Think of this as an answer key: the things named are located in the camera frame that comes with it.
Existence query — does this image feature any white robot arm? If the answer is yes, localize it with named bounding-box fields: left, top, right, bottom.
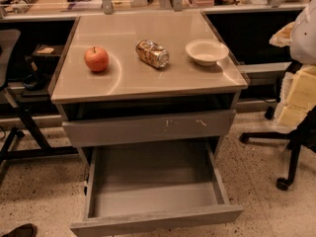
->
left=270, top=0, right=316, bottom=129

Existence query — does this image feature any grey drawer cabinet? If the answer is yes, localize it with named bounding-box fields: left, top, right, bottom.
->
left=47, top=10, right=251, bottom=237

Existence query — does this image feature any closed top drawer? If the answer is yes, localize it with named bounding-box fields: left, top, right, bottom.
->
left=62, top=110, right=236, bottom=147

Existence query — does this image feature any open middle drawer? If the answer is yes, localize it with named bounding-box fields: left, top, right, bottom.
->
left=70, top=139, right=243, bottom=237

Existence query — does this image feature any white bowl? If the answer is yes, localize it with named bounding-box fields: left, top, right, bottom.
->
left=186, top=39, right=229, bottom=66

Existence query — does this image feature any red apple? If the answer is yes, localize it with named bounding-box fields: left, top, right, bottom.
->
left=84, top=46, right=110, bottom=72

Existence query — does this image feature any black office chair right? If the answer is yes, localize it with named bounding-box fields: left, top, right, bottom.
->
left=239, top=61, right=316, bottom=192

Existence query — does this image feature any grey chair left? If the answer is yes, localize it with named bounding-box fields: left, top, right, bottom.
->
left=0, top=29, right=21, bottom=91

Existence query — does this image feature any dark shoe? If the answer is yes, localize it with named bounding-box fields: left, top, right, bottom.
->
left=2, top=223, right=37, bottom=237

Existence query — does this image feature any black desk frame left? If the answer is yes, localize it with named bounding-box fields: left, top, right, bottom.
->
left=0, top=82, right=79, bottom=170

